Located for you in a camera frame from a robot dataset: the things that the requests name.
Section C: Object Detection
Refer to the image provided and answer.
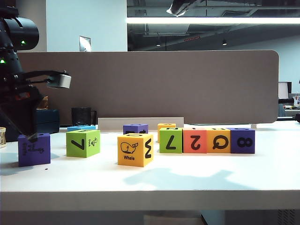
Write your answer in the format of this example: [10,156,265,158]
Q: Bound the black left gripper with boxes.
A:
[0,72,45,144]

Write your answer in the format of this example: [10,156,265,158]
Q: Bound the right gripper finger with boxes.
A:
[185,0,208,13]
[165,0,188,17]

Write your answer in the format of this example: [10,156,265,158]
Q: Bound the purple giraffe number five block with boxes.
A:
[17,139,51,167]

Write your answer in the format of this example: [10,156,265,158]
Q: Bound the blue letter A block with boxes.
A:
[67,125,97,132]

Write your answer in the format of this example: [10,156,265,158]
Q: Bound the green seven block duck print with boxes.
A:
[66,129,101,158]

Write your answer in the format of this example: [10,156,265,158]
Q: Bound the yellow foam block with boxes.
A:
[157,123,176,143]

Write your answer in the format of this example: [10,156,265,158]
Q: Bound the yellow whale letter W block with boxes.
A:
[117,133,154,167]

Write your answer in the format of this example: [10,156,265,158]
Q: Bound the yellow letter Q block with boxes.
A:
[206,127,232,154]

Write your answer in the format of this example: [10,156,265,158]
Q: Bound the gold ornate box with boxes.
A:
[36,95,49,110]

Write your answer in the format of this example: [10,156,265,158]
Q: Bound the dark blue case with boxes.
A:
[0,109,60,143]

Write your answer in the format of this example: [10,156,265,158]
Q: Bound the black mug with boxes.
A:
[71,107,98,127]

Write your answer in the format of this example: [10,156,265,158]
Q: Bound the grey desk divider panel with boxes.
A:
[17,50,280,125]

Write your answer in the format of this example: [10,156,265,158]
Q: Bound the white round pillar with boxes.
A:
[10,0,47,53]

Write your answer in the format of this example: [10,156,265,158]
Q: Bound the purple foam block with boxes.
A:
[123,123,149,141]

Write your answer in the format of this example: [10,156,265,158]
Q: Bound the white background monitor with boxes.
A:
[278,81,293,99]

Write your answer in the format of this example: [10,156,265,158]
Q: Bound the red number two block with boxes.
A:
[182,127,208,154]

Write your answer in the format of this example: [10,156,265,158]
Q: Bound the green number seven block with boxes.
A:
[159,127,183,154]

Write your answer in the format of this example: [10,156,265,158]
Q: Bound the purple number eight block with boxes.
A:
[228,127,256,154]

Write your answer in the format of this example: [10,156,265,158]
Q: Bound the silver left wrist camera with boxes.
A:
[46,69,72,90]

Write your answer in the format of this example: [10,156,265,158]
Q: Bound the silver wall sign plate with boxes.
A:
[79,35,91,53]

